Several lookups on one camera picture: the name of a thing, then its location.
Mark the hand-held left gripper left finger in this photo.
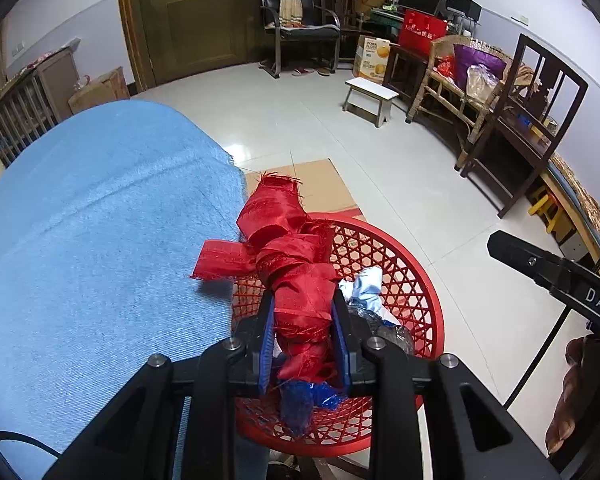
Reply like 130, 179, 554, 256
42, 290, 277, 480

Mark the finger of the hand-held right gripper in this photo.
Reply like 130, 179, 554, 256
486, 230, 577, 294

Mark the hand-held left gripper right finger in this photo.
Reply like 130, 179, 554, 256
330, 290, 561, 480

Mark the blue plastic bag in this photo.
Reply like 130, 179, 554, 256
280, 380, 348, 436

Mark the white bag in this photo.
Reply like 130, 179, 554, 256
337, 266, 385, 311

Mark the red ribbon cloth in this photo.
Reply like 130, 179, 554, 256
189, 172, 353, 386

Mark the red plastic basket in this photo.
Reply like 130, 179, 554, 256
230, 212, 446, 458

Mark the person's right hand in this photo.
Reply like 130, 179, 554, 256
545, 335, 600, 472

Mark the yellow plastic stool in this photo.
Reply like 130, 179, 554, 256
529, 187, 578, 243

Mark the brown patterned blanket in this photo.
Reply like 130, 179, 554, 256
550, 152, 600, 235

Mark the flat cardboard sheet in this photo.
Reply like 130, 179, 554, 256
242, 158, 368, 223

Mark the clear plastic bag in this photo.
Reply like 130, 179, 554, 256
466, 64, 503, 103

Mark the wicker chair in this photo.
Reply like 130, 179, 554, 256
406, 35, 526, 168

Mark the purple bag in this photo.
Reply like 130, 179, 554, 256
452, 44, 508, 91

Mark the small red bag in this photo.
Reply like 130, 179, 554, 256
432, 55, 456, 81

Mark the dark wooden table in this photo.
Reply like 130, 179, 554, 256
382, 45, 431, 111

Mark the white stool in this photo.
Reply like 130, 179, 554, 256
342, 77, 400, 128

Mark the red gift box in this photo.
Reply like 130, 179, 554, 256
397, 9, 449, 57

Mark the orange fruit carton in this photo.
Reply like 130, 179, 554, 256
355, 35, 392, 85

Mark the black appliance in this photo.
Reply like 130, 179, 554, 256
445, 0, 482, 20

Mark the black metal chair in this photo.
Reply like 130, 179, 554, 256
259, 0, 342, 79

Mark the wooden door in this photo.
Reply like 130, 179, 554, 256
115, 0, 356, 92

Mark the wooden crib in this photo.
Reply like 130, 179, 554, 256
0, 47, 81, 166

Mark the plaid scarf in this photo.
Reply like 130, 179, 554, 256
278, 0, 303, 26

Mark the red patterned cloth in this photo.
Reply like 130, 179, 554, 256
27, 50, 63, 68

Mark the wooden bed frame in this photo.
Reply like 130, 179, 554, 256
540, 160, 600, 271

